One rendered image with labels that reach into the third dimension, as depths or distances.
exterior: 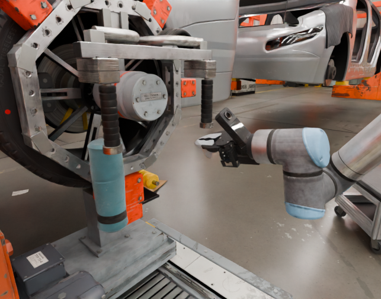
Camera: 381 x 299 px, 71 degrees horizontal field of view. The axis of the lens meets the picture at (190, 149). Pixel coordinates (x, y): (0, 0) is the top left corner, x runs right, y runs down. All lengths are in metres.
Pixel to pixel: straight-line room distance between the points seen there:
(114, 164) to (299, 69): 2.68
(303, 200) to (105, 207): 0.51
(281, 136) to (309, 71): 2.58
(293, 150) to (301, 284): 0.88
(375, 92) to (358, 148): 3.41
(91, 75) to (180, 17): 0.74
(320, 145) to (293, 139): 0.06
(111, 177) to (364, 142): 0.63
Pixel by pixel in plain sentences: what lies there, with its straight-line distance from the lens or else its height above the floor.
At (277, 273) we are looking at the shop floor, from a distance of 1.44.
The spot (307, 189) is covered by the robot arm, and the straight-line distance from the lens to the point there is 0.67.
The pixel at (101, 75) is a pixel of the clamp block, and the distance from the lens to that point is 0.57.
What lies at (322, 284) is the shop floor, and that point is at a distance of 1.46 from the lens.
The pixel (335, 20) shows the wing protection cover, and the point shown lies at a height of 1.38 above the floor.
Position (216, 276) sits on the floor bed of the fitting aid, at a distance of 1.26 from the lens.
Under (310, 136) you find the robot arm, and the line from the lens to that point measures 0.65.
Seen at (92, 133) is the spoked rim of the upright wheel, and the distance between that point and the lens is 0.95.
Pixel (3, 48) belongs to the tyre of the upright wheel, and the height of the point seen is 0.97.
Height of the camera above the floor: 0.94
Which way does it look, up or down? 18 degrees down
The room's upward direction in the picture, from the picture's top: straight up
